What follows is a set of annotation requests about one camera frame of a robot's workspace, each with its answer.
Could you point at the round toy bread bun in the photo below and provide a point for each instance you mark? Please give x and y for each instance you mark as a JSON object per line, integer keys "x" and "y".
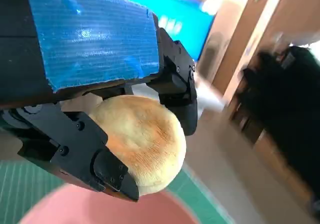
{"x": 145, "y": 138}

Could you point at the green cutting mat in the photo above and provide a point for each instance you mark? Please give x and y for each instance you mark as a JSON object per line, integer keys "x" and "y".
{"x": 20, "y": 184}

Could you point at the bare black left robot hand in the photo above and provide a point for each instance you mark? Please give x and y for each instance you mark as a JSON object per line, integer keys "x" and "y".
{"x": 87, "y": 46}

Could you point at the pink bowl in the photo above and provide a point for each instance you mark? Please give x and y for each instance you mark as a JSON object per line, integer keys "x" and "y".
{"x": 100, "y": 209}

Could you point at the brown wooden door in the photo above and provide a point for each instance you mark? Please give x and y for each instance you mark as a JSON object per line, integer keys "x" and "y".
{"x": 237, "y": 46}

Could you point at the blue monitor screen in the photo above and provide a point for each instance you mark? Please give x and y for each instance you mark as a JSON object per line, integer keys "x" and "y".
{"x": 185, "y": 16}

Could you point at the black furniture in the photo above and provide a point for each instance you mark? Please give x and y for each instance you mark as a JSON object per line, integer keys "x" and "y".
{"x": 287, "y": 103}

